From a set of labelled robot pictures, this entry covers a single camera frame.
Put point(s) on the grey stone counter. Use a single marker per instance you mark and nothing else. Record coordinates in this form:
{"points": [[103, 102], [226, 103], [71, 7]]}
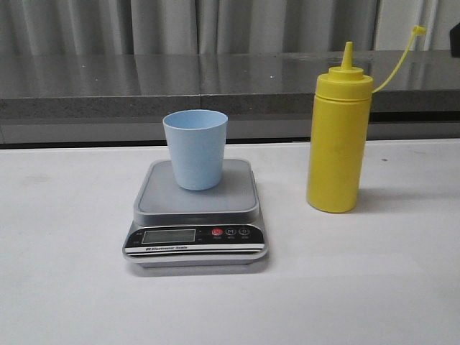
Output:
{"points": [[118, 100]]}

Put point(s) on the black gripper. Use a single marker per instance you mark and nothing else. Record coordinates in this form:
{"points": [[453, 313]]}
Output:
{"points": [[454, 37]]}

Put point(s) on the grey curtain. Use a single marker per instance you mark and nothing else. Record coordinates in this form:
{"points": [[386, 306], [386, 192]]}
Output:
{"points": [[219, 27]]}

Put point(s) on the yellow squeeze bottle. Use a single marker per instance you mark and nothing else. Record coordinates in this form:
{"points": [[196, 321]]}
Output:
{"points": [[341, 109]]}

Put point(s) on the light blue plastic cup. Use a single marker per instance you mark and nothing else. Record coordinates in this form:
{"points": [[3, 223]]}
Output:
{"points": [[196, 140]]}

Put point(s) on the grey digital kitchen scale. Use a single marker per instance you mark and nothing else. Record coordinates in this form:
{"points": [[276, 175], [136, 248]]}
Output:
{"points": [[175, 227]]}

